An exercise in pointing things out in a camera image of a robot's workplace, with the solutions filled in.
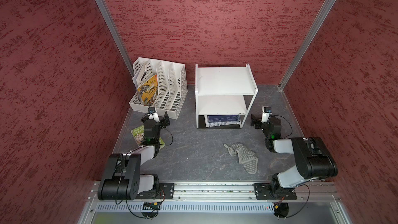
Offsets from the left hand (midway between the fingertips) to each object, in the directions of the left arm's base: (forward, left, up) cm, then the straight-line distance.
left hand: (158, 115), depth 89 cm
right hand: (+3, -61, -4) cm, 62 cm away
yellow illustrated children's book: (+16, +9, +4) cm, 19 cm away
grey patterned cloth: (-21, -51, -9) cm, 56 cm away
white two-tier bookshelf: (-2, -37, +24) cm, 44 cm away
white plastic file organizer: (+24, +2, +1) cm, 24 cm away
